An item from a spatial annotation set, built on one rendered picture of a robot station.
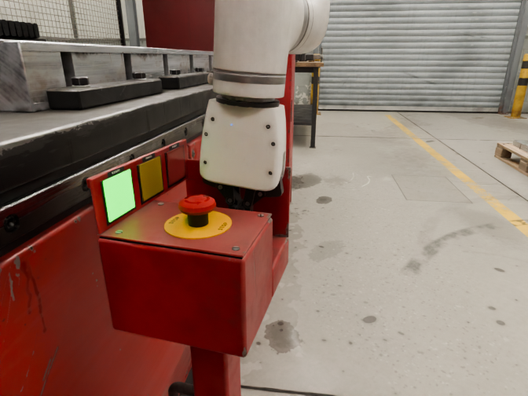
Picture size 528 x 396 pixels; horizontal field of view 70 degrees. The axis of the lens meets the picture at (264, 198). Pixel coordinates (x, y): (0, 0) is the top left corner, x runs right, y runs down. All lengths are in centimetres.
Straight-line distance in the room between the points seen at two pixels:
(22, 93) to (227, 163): 33
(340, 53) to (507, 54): 282
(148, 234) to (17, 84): 33
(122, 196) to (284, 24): 25
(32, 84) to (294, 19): 39
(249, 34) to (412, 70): 718
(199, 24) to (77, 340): 199
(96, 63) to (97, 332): 47
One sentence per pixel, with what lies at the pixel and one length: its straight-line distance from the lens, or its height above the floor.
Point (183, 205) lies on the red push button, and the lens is 39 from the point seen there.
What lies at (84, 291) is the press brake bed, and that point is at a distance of 55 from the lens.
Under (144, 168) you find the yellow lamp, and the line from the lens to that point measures 46.
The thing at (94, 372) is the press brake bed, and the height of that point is 54.
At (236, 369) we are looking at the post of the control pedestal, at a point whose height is 53.
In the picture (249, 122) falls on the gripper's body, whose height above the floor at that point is 88.
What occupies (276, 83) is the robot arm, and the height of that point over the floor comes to 92.
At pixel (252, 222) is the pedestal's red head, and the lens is 41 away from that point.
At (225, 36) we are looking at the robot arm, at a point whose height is 97.
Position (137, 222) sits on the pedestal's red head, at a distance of 43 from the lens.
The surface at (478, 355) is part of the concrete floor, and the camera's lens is 156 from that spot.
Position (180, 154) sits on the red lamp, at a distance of 54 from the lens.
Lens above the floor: 95
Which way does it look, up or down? 21 degrees down
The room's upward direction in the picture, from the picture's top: straight up
